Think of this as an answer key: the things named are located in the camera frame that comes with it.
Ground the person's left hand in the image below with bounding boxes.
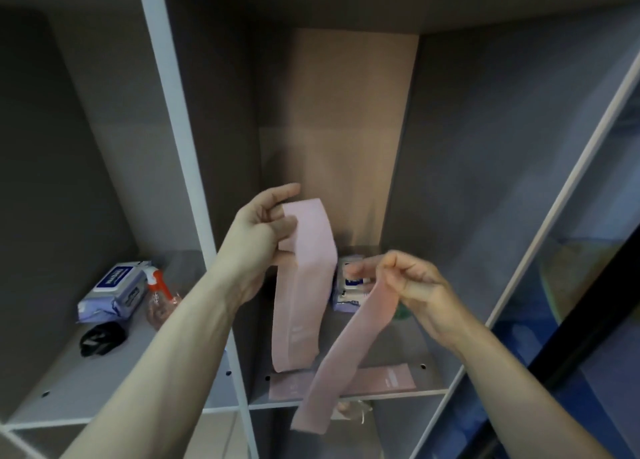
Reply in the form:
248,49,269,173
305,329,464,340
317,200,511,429
215,182,302,307

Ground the person's right hand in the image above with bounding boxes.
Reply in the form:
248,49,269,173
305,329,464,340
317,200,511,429
345,250,476,354

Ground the pink resistance band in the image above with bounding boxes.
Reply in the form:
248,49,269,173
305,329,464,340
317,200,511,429
269,364,417,400
271,198,401,434

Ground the pink spray bottle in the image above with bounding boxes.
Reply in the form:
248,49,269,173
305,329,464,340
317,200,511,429
145,267,183,330

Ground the grey cubby shelf unit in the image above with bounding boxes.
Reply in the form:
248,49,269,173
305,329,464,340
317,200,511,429
0,0,640,459

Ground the black glove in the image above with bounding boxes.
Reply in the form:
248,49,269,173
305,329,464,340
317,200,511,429
79,322,129,358

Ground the person's left forearm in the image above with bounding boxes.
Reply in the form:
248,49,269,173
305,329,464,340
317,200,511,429
59,268,251,459

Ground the crumpled clear plastic bag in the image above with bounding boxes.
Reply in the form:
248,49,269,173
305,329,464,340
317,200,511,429
332,399,373,424

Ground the black metal bar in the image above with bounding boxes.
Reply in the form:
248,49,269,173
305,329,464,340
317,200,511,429
469,228,640,459

